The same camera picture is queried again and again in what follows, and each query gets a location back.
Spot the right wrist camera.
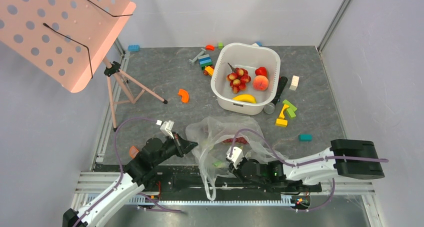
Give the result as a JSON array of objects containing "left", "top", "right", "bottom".
[{"left": 226, "top": 146, "right": 244, "bottom": 169}]

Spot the black microphone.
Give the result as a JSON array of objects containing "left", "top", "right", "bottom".
[{"left": 263, "top": 76, "right": 288, "bottom": 115}]

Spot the dark red grape bunch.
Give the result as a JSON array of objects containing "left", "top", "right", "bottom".
[{"left": 222, "top": 137, "right": 248, "bottom": 145}]

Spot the white plastic basin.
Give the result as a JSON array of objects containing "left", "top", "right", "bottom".
[{"left": 210, "top": 43, "right": 281, "bottom": 115}]

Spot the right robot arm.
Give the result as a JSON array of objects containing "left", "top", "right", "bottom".
[{"left": 226, "top": 139, "right": 388, "bottom": 191}]

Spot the stacked coloured brick pile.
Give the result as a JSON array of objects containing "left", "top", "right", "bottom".
[{"left": 198, "top": 54, "right": 214, "bottom": 76}]

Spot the teal block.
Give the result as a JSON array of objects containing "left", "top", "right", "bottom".
[{"left": 298, "top": 134, "right": 313, "bottom": 142}]

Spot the red yellow fruit bunch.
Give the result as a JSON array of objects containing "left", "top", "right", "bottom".
[{"left": 226, "top": 63, "right": 252, "bottom": 94}]

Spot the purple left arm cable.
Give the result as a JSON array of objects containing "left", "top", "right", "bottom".
[{"left": 71, "top": 117, "right": 184, "bottom": 227}]

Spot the orange curved block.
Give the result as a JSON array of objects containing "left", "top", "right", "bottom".
[{"left": 177, "top": 88, "right": 190, "bottom": 104}]

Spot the yellow fake banana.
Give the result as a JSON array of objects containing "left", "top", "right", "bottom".
[{"left": 232, "top": 94, "right": 257, "bottom": 104}]

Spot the red fake pear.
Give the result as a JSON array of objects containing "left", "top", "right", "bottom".
[{"left": 254, "top": 66, "right": 268, "bottom": 78}]

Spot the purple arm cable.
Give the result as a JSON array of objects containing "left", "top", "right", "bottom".
[
  {"left": 229, "top": 128, "right": 390, "bottom": 213},
  {"left": 71, "top": 117, "right": 184, "bottom": 227}
]

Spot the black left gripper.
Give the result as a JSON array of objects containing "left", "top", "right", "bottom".
[{"left": 152, "top": 131, "right": 198, "bottom": 167}]

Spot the orange fake peach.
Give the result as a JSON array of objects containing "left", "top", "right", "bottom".
[{"left": 252, "top": 75, "right": 269, "bottom": 91}]

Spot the red curved block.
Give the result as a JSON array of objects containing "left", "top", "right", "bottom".
[{"left": 204, "top": 45, "right": 215, "bottom": 51}]

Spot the translucent plastic bag with fruits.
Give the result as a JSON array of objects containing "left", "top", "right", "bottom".
[{"left": 185, "top": 115, "right": 276, "bottom": 201}]

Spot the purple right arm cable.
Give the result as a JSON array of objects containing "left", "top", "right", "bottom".
[{"left": 229, "top": 128, "right": 390, "bottom": 213}]

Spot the grey toy wrench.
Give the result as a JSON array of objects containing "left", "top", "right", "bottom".
[{"left": 188, "top": 48, "right": 206, "bottom": 65}]

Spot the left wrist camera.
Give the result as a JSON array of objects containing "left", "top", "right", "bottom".
[{"left": 160, "top": 120, "right": 175, "bottom": 139}]

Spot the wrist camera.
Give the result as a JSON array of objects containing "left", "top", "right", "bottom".
[
  {"left": 226, "top": 146, "right": 244, "bottom": 169},
  {"left": 160, "top": 120, "right": 175, "bottom": 139}
]

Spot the blue lego brick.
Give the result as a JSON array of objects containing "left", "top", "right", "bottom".
[{"left": 127, "top": 44, "right": 140, "bottom": 52}]

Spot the pink music stand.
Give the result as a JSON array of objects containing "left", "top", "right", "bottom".
[{"left": 0, "top": 0, "right": 169, "bottom": 133}]

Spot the beige wooden block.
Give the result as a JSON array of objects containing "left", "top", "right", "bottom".
[{"left": 289, "top": 75, "right": 300, "bottom": 91}]

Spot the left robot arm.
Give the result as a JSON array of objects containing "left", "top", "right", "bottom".
[{"left": 62, "top": 132, "right": 198, "bottom": 227}]

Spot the aluminium frame post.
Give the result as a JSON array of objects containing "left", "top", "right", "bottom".
[{"left": 316, "top": 0, "right": 352, "bottom": 55}]

